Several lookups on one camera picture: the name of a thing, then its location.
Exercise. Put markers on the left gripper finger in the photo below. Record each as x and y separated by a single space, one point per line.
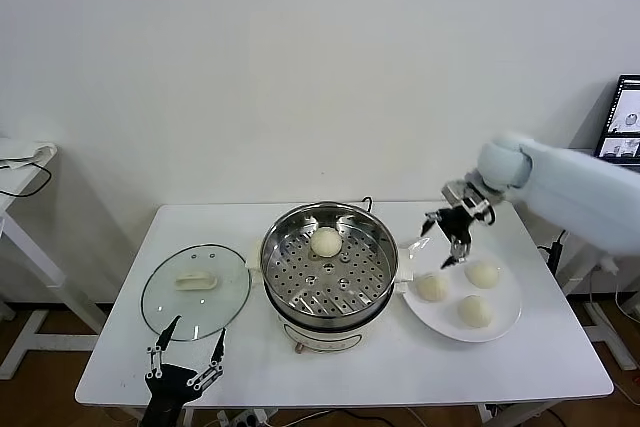
218 347
165 338

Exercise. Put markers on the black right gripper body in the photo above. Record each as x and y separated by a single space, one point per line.
459 224

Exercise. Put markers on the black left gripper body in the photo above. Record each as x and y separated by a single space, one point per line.
167 387

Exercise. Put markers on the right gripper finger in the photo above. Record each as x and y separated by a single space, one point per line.
432 219
457 251

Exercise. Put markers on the white steamed baozi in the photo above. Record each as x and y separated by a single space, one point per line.
326 243
432 288
482 275
475 312

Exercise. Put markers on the round glass lid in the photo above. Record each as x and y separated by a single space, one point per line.
165 297

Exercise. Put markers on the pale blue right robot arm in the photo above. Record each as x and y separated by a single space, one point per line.
565 182

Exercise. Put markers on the stainless steel steamer pot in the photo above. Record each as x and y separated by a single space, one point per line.
350 292

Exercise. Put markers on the white table leg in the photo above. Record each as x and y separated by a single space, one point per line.
189 417
482 414

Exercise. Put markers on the white round plate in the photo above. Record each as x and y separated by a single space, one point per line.
445 317

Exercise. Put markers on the white power strip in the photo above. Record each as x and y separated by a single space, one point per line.
245 418

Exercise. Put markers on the black power adapter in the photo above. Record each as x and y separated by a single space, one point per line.
554 257

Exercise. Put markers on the white side table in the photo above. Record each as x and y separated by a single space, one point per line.
607 334
65 342

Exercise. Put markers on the white power adapter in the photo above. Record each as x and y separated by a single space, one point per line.
607 264

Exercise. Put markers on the dark grey open laptop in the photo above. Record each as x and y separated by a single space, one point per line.
625 117

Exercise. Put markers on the white folded cloth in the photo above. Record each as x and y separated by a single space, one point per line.
25 149

